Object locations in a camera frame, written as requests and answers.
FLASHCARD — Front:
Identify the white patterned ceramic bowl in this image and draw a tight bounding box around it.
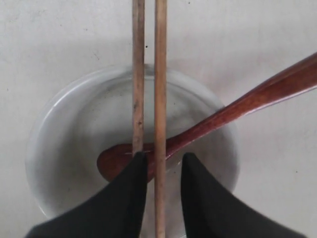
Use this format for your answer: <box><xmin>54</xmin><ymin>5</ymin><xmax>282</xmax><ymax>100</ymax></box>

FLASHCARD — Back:
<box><xmin>26</xmin><ymin>65</ymin><xmax>240</xmax><ymax>238</ymax></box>

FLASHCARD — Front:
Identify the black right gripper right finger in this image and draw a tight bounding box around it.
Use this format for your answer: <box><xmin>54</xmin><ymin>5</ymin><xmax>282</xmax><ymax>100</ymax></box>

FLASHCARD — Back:
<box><xmin>181</xmin><ymin>153</ymin><xmax>304</xmax><ymax>238</ymax></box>

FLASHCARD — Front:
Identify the red-brown wooden spoon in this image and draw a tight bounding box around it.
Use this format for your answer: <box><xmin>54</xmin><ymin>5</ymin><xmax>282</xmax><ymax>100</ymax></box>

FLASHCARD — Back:
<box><xmin>97</xmin><ymin>54</ymin><xmax>317</xmax><ymax>181</ymax></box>

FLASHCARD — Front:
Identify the brown wooden chopstick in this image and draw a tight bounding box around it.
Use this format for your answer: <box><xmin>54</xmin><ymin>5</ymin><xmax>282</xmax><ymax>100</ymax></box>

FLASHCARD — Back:
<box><xmin>154</xmin><ymin>0</ymin><xmax>167</xmax><ymax>238</ymax></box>
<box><xmin>132</xmin><ymin>0</ymin><xmax>145</xmax><ymax>154</ymax></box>

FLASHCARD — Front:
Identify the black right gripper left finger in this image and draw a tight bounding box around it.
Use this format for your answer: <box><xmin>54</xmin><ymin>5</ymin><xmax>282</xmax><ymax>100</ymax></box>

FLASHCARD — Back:
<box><xmin>26</xmin><ymin>152</ymin><xmax>148</xmax><ymax>238</ymax></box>

